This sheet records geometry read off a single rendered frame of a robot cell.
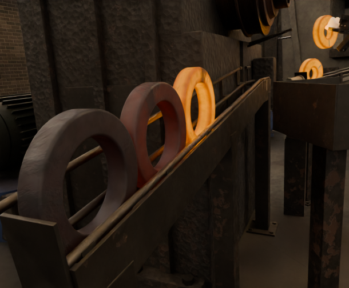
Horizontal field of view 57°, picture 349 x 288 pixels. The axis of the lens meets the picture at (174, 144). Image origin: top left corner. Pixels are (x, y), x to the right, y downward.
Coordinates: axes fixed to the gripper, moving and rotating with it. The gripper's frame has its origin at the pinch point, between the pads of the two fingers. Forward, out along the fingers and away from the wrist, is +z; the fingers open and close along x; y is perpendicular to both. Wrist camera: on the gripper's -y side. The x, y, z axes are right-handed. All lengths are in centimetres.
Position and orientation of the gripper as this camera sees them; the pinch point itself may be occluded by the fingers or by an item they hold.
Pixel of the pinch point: (325, 27)
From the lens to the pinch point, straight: 183.5
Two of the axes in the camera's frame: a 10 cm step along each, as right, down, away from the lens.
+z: -5.0, -4.2, 7.5
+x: -8.6, 1.6, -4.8
